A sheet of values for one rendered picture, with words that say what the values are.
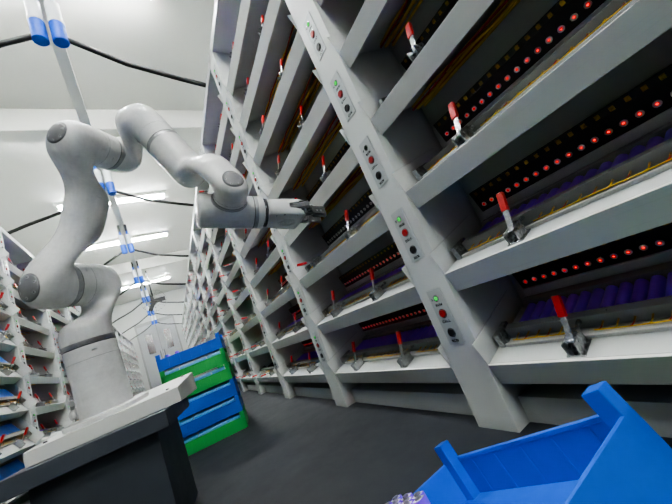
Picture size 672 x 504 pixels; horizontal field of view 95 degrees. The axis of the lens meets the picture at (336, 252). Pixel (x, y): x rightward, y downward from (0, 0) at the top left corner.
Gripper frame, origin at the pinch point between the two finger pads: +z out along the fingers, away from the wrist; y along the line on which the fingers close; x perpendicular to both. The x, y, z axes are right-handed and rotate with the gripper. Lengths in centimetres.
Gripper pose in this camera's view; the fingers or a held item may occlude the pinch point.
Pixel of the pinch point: (316, 214)
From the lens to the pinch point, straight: 89.5
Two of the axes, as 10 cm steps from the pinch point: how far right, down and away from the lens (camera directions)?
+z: 8.8, -0.3, 4.7
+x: -1.9, -9.4, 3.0
